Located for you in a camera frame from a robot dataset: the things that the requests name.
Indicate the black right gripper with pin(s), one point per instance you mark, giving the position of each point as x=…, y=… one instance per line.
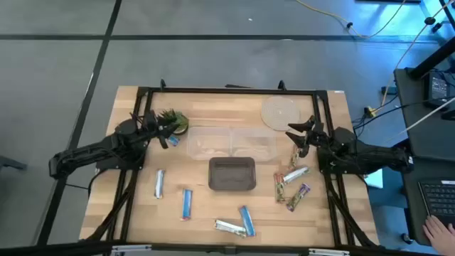
x=320, y=137

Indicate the person's hand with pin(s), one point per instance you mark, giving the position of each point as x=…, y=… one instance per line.
x=440, y=234

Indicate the yellow power plug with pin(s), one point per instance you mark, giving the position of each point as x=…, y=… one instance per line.
x=370, y=112

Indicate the black laptop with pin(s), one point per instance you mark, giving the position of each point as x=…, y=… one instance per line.
x=439, y=199

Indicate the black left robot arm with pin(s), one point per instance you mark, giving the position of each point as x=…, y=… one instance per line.
x=89, y=149

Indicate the round clear woven coaster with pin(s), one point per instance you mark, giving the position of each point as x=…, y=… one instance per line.
x=279, y=112

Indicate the silver snack bar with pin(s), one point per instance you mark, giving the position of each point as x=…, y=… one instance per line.
x=296, y=174

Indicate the dark grey plastic bin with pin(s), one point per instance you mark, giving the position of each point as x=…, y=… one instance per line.
x=231, y=174

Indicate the white and blue granola bar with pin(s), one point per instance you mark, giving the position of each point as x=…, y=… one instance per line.
x=159, y=184

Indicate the black diagonal beam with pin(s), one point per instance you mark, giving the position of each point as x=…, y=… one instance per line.
x=432, y=62

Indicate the white and green granola bar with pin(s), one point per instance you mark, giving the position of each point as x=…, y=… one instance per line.
x=229, y=227

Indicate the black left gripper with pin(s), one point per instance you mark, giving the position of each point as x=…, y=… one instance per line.
x=154, y=128

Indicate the black aluminium rig frame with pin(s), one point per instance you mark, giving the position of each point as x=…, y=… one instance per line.
x=231, y=90

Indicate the black frame clamp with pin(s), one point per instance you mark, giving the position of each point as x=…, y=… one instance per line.
x=282, y=85
x=163, y=84

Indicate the black power brick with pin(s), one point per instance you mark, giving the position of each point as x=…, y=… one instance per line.
x=437, y=89

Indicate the purple granola bar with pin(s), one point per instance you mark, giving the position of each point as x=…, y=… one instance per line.
x=298, y=197

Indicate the clear plastic bin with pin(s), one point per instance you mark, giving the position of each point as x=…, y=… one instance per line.
x=254, y=144
x=209, y=145

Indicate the black caster wheel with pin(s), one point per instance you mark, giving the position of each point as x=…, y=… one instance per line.
x=406, y=238

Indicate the black desk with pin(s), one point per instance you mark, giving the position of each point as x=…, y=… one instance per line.
x=423, y=135
x=412, y=199

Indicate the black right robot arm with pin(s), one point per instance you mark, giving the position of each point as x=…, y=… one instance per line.
x=373, y=154

